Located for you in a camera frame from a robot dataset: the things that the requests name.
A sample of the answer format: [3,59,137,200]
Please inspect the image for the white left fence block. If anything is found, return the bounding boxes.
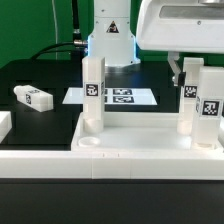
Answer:
[0,111,12,143]

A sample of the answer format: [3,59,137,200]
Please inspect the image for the white desk tabletop tray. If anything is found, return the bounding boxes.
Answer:
[71,112,222,152]

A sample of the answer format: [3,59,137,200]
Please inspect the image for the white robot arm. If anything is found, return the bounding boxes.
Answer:
[87,0,224,85]

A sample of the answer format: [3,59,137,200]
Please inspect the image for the white front fence bar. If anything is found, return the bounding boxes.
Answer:
[0,150,224,180]

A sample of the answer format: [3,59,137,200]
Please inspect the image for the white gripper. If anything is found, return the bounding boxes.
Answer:
[136,0,224,86]

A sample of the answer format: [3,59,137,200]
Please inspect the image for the white thin cable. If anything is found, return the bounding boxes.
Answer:
[51,0,59,61]

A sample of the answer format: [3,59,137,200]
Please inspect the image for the fiducial marker sheet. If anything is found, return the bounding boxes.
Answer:
[63,87,157,106]

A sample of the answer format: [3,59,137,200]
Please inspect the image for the black cable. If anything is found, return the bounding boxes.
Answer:
[30,0,89,61]

